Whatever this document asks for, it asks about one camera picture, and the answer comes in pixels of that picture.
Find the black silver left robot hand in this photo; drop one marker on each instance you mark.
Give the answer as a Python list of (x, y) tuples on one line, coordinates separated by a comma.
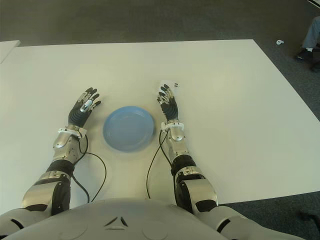
[(78, 116)]

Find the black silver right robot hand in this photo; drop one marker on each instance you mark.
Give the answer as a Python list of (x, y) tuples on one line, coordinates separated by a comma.
[(171, 110)]

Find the white charger with prongs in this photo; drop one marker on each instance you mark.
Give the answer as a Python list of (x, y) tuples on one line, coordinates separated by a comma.
[(172, 82)]

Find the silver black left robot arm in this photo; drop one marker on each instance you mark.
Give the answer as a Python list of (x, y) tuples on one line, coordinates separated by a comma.
[(40, 190)]

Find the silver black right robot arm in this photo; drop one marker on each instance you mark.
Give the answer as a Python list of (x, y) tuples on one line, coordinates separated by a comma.
[(200, 185)]

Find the blue round plate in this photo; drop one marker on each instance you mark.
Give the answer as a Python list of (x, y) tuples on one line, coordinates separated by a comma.
[(128, 130)]

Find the white side table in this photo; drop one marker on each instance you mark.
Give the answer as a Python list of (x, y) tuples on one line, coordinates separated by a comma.
[(7, 50)]

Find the grey robot torso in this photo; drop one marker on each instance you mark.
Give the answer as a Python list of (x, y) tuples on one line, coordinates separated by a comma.
[(115, 220)]

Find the small white floor object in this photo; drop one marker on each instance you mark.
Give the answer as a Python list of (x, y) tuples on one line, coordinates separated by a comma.
[(280, 42)]

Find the dark shoe with white sock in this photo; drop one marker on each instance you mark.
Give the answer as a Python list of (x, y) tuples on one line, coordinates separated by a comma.
[(303, 53)]

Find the person leg in jeans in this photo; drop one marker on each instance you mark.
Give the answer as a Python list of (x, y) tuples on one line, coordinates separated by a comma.
[(312, 32)]

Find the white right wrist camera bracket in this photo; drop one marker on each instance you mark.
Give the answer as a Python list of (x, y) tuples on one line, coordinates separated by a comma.
[(172, 125)]

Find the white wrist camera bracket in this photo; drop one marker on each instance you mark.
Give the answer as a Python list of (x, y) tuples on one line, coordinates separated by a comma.
[(70, 130), (172, 125)]

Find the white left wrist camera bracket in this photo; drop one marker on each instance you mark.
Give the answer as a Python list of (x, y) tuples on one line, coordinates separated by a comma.
[(70, 130)]

